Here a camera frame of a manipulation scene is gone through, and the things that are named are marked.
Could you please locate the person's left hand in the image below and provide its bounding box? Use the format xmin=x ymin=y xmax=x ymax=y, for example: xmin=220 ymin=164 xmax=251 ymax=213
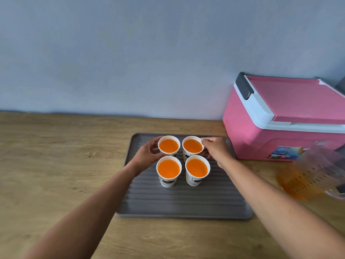
xmin=125 ymin=136 xmax=165 ymax=177

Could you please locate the person's right hand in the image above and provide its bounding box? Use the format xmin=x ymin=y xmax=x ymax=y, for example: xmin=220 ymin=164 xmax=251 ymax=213
xmin=200 ymin=136 xmax=235 ymax=169

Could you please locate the white paper cup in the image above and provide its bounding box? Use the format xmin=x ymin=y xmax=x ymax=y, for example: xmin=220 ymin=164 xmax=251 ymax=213
xmin=156 ymin=156 xmax=183 ymax=188
xmin=157 ymin=135 xmax=181 ymax=157
xmin=185 ymin=155 xmax=211 ymax=187
xmin=182 ymin=136 xmax=205 ymax=163

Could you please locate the grey ribbed tray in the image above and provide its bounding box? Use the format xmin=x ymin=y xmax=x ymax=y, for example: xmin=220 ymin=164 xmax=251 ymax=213
xmin=116 ymin=133 xmax=254 ymax=220

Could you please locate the clear pitcher orange drink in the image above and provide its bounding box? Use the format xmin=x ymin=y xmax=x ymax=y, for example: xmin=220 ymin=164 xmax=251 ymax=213
xmin=275 ymin=141 xmax=345 ymax=201

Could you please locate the person's left forearm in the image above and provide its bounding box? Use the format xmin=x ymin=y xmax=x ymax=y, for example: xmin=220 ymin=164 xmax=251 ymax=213
xmin=21 ymin=164 xmax=139 ymax=259

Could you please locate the person's right forearm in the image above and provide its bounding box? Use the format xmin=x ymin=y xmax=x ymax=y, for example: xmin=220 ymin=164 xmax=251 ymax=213
xmin=221 ymin=158 xmax=345 ymax=259

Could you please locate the pink cooler box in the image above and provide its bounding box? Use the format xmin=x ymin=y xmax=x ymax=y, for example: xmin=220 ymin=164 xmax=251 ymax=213
xmin=222 ymin=72 xmax=345 ymax=162

